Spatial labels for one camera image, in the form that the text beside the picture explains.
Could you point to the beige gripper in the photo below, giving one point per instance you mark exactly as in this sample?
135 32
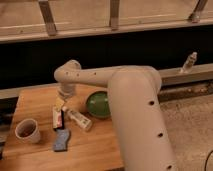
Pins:
63 96

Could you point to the white plastic bottle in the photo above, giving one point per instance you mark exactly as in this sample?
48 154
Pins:
82 121

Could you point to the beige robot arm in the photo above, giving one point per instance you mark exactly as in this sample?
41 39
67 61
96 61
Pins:
136 115

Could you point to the small bottle on ledge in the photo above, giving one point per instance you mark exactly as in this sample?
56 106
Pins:
187 66

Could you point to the green bowl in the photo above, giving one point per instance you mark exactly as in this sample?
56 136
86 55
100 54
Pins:
97 105

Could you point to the blue sponge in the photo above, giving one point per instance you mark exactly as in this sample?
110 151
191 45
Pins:
62 138

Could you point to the white paper cup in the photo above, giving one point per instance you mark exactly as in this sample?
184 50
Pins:
27 130

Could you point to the left metal railing post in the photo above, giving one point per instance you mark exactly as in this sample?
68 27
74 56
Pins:
47 17

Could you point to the metal railing post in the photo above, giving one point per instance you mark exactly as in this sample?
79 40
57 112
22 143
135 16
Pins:
114 14
47 17
196 14

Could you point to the middle metal railing post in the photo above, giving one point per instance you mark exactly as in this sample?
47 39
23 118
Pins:
114 14

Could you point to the right metal railing post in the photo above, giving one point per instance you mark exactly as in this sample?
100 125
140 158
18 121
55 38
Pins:
196 14

